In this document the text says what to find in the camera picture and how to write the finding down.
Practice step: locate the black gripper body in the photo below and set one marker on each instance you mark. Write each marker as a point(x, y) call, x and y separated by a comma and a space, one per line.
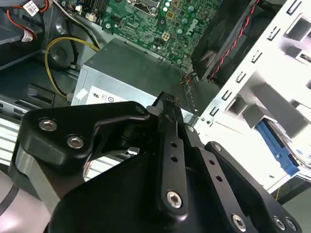
point(109, 206)

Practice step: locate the hard disk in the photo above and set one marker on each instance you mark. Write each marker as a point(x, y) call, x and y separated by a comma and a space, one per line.
point(279, 150)

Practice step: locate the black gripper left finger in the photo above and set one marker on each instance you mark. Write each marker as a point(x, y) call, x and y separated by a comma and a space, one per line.
point(60, 136)

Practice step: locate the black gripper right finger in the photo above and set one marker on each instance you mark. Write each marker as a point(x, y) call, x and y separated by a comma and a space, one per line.
point(233, 184)

